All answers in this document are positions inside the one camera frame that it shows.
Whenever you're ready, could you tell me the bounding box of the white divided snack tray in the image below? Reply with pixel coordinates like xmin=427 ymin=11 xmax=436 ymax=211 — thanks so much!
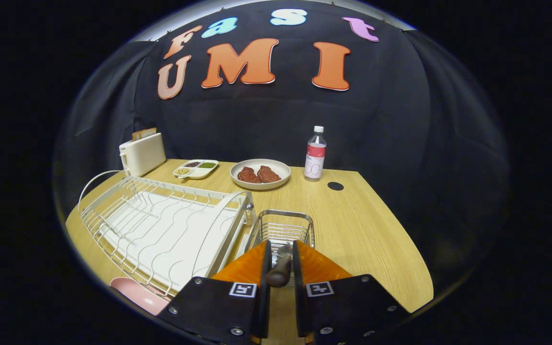
xmin=173 ymin=159 xmax=219 ymax=180

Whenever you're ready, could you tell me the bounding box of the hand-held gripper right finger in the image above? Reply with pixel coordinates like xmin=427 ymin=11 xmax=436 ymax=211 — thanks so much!
xmin=292 ymin=240 xmax=411 ymax=345

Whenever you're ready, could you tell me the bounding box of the white wire dish rack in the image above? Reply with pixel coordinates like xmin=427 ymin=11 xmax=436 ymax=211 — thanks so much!
xmin=78 ymin=170 xmax=256 ymax=299

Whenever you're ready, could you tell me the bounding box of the cream plate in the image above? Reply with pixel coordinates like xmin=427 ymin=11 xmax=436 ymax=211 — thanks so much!
xmin=230 ymin=159 xmax=291 ymax=191

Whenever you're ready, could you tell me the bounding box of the red meat piece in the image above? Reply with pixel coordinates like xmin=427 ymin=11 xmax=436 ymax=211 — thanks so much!
xmin=237 ymin=166 xmax=261 ymax=184
xmin=257 ymin=165 xmax=282 ymax=183

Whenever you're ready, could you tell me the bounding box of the pink plate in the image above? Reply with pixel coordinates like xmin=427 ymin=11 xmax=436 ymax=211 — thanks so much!
xmin=110 ymin=277 xmax=171 ymax=317

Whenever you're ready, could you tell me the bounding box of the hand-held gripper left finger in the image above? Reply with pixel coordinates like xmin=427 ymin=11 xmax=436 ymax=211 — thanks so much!
xmin=157 ymin=240 xmax=273 ymax=345

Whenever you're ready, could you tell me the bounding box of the spoon with dark handle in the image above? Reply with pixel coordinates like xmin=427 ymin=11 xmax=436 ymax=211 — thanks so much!
xmin=265 ymin=244 xmax=294 ymax=288

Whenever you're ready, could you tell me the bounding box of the white drip mat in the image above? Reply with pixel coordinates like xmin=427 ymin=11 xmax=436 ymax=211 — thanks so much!
xmin=98 ymin=191 xmax=238 ymax=288

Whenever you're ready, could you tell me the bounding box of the white toaster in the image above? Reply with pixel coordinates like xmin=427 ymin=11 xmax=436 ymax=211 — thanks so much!
xmin=119 ymin=133 xmax=167 ymax=178

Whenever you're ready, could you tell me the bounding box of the clear bottle with red label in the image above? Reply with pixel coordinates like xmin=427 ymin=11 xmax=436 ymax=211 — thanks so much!
xmin=304 ymin=126 xmax=327 ymax=182

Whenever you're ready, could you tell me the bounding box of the metal wire basket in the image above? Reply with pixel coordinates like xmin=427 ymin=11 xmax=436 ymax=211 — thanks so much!
xmin=245 ymin=209 xmax=316 ymax=287

